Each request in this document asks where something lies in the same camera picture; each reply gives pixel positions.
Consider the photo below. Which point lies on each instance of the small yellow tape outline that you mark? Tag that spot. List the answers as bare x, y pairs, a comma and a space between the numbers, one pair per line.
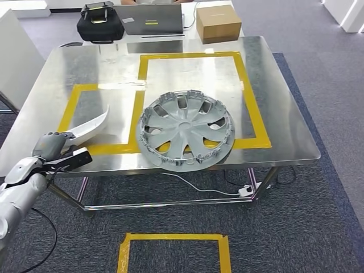
113, 149

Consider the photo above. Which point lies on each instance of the brown cardboard box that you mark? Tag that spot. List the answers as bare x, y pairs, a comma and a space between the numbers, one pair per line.
219, 24

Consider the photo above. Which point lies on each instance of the black carry bag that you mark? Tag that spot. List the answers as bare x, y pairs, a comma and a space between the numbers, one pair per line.
99, 30

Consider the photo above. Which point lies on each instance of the white curved plastic part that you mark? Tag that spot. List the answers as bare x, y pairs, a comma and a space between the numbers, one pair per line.
91, 128

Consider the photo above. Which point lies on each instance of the grey wheel hubcap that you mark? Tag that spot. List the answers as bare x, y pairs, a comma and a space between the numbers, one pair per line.
184, 130

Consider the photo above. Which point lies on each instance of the white lit plinth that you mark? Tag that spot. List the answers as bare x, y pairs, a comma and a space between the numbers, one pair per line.
353, 15

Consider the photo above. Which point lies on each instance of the grey laptop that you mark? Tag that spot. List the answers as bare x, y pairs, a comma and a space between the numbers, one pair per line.
147, 20

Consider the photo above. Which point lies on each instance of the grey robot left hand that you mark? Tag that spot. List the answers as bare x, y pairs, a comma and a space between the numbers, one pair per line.
50, 145

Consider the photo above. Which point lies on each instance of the white desk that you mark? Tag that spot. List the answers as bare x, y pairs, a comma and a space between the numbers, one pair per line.
191, 34

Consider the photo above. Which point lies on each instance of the white side table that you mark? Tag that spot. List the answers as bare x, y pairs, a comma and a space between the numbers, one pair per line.
20, 56

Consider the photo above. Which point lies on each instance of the white power strip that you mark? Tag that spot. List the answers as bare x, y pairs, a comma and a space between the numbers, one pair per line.
242, 192

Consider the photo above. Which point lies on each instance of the stainless steel workbench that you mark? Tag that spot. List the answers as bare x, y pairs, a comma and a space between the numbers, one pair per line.
284, 124

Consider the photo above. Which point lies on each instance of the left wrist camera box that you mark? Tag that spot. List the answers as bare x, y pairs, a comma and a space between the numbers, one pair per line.
76, 158

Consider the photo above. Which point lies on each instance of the large yellow tape outline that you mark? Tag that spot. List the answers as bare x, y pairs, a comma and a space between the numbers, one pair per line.
255, 113

